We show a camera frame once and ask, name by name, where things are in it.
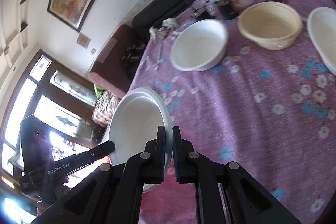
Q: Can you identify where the white crumpled glove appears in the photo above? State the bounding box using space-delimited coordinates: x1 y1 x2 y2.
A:
149 18 179 43

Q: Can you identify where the cream ribbed plastic bowl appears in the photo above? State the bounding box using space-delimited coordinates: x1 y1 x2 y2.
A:
238 2 303 50

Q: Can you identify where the purple floral tablecloth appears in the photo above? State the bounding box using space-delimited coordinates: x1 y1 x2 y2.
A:
131 10 335 223

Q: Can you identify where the large white foam bowl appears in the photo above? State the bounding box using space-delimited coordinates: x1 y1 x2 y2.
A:
170 19 228 72

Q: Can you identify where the small white foam bowl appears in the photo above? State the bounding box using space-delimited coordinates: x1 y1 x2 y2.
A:
108 86 174 193

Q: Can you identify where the black motor with gear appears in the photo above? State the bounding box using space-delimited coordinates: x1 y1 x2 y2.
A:
190 0 216 22

